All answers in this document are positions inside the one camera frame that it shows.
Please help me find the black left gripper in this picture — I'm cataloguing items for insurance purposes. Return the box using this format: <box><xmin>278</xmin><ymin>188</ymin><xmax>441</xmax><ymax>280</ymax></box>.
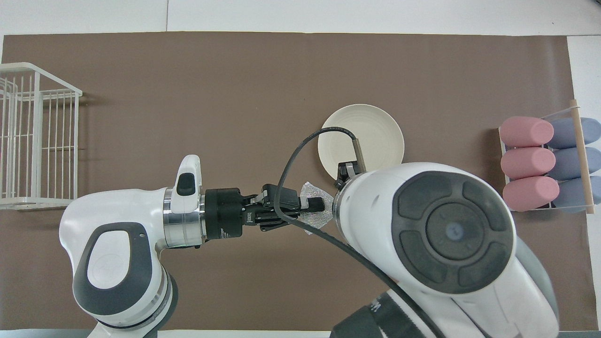
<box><xmin>203</xmin><ymin>184</ymin><xmax>302</xmax><ymax>241</ymax></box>

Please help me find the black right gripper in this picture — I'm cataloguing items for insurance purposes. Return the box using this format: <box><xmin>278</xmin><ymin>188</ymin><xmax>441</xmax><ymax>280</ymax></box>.
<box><xmin>300</xmin><ymin>161</ymin><xmax>360</xmax><ymax>211</ymax></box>

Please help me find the silver mesh sponge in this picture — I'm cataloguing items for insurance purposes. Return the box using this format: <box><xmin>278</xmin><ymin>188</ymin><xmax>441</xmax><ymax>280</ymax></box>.
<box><xmin>298</xmin><ymin>182</ymin><xmax>335</xmax><ymax>236</ymax></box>

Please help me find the cream round plate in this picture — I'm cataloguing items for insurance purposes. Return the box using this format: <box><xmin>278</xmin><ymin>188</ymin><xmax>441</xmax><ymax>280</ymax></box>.
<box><xmin>318</xmin><ymin>104</ymin><xmax>405</xmax><ymax>181</ymax></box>

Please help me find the brown table mat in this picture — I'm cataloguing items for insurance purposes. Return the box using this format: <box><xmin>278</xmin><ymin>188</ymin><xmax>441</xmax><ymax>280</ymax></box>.
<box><xmin>0</xmin><ymin>31</ymin><xmax>599</xmax><ymax>331</ymax></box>

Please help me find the pink plastic cup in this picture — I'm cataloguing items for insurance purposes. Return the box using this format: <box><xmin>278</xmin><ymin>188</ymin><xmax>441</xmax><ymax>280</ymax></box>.
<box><xmin>502</xmin><ymin>176</ymin><xmax>560</xmax><ymax>212</ymax></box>
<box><xmin>499</xmin><ymin>116</ymin><xmax>555</xmax><ymax>147</ymax></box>
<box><xmin>501</xmin><ymin>147</ymin><xmax>556</xmax><ymax>180</ymax></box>

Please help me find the blue plastic cup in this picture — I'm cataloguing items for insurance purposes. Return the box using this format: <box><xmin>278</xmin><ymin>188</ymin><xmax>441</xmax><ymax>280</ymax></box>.
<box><xmin>554</xmin><ymin>176</ymin><xmax>601</xmax><ymax>214</ymax></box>
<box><xmin>548</xmin><ymin>147</ymin><xmax>601</xmax><ymax>181</ymax></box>
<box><xmin>547</xmin><ymin>117</ymin><xmax>601</xmax><ymax>150</ymax></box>

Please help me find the cup rack with wooden dowel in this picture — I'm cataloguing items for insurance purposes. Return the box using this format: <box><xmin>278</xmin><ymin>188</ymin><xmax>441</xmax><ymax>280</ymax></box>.
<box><xmin>498</xmin><ymin>99</ymin><xmax>596</xmax><ymax>215</ymax></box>

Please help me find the white wire dish rack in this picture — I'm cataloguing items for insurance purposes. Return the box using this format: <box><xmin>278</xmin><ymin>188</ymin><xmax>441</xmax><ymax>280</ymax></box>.
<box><xmin>0</xmin><ymin>62</ymin><xmax>83</xmax><ymax>210</ymax></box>

